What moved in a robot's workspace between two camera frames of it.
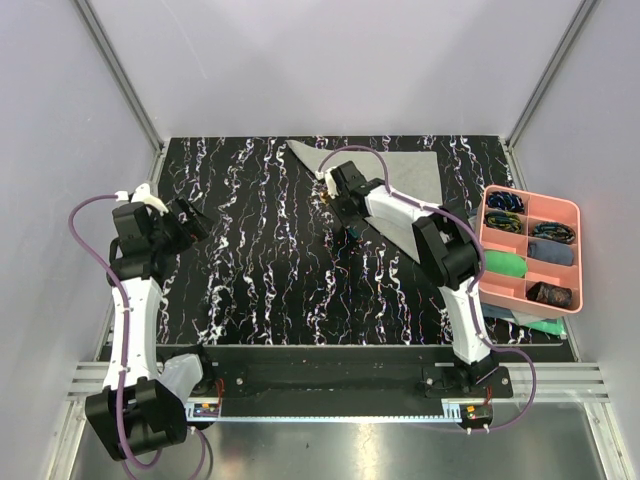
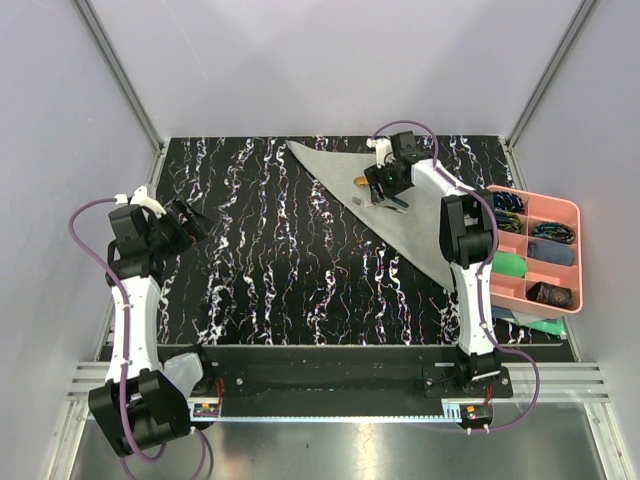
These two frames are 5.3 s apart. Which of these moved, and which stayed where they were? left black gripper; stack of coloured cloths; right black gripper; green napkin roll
Moved: right black gripper
Stayed: left black gripper; stack of coloured cloths; green napkin roll
